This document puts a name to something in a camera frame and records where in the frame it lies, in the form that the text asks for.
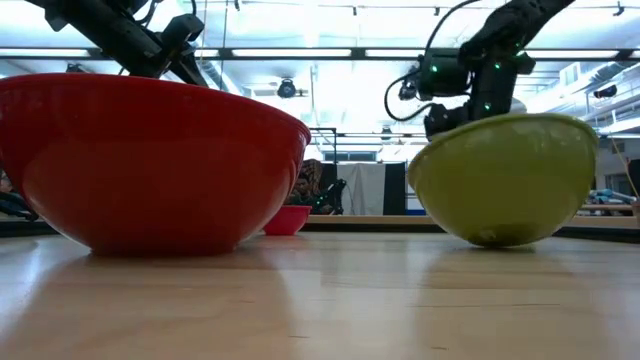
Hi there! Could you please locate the green bowl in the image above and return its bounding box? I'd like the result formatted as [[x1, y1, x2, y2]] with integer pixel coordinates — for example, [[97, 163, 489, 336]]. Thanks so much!
[[406, 112, 600, 249]]

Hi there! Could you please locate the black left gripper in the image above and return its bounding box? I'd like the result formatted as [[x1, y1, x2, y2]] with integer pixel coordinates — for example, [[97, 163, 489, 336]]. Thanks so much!
[[169, 45, 209, 87]]

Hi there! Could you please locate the large red bowl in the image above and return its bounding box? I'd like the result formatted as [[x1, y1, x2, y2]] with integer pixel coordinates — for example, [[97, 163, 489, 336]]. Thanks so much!
[[0, 72, 312, 257]]

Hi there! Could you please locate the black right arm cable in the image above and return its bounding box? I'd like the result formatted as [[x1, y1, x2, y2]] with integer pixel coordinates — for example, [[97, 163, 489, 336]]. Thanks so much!
[[383, 0, 482, 123]]

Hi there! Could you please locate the white hanging cloth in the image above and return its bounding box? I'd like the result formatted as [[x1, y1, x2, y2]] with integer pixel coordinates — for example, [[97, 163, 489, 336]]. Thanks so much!
[[335, 162, 387, 217]]

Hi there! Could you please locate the black hanging panel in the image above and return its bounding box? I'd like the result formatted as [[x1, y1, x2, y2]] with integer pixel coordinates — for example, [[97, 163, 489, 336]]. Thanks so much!
[[383, 162, 408, 217]]

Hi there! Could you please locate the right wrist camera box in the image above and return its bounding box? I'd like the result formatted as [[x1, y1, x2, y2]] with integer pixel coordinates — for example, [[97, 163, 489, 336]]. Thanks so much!
[[397, 79, 420, 102]]

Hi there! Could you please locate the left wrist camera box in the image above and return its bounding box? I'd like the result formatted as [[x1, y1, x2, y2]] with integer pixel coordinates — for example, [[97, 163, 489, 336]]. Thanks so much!
[[159, 13, 206, 51]]

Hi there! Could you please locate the person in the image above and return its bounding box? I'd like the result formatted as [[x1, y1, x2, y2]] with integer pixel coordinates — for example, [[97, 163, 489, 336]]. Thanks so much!
[[287, 158, 326, 208]]

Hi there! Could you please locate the small magenta bowl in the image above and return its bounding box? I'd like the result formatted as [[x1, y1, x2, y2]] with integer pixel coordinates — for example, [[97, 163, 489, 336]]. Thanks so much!
[[262, 204, 313, 237]]

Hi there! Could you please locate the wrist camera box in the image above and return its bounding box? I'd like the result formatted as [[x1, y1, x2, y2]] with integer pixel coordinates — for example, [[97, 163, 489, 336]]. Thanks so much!
[[159, 13, 206, 51], [397, 79, 420, 102]]

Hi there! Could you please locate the background wooden table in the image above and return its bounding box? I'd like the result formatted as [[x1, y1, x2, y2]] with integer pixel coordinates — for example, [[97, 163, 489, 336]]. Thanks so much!
[[303, 202, 640, 231]]

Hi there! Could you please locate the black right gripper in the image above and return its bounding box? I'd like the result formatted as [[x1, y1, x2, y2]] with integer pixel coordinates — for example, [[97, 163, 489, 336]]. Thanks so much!
[[423, 102, 472, 139]]

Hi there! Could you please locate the black ceiling spot lamp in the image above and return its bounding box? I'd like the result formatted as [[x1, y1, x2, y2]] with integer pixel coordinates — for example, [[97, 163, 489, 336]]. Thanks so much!
[[276, 77, 298, 100]]

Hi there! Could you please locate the black table edge rail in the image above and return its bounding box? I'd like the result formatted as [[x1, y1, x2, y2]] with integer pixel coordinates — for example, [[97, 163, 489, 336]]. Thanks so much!
[[0, 218, 640, 245]]

